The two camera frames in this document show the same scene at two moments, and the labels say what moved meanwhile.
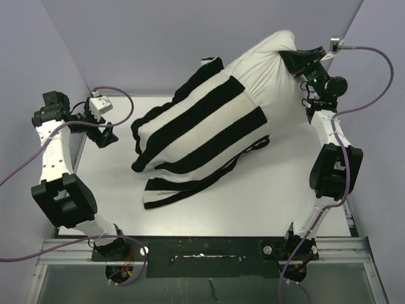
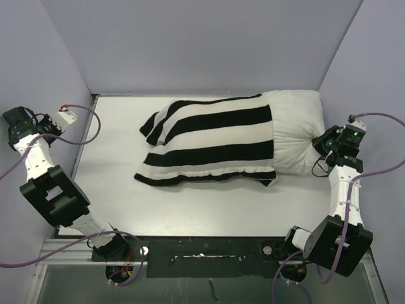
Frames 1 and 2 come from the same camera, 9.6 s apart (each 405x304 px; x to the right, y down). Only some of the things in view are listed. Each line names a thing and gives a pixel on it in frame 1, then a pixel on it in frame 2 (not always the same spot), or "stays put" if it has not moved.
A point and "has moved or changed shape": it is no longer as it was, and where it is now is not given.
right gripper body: [314, 72] → [328, 142]
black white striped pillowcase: [212, 121] has moved or changed shape
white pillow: [266, 76] → [297, 118]
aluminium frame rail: [76, 253] stays put
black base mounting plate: [205, 257] stays put
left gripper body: [93, 133] → [49, 126]
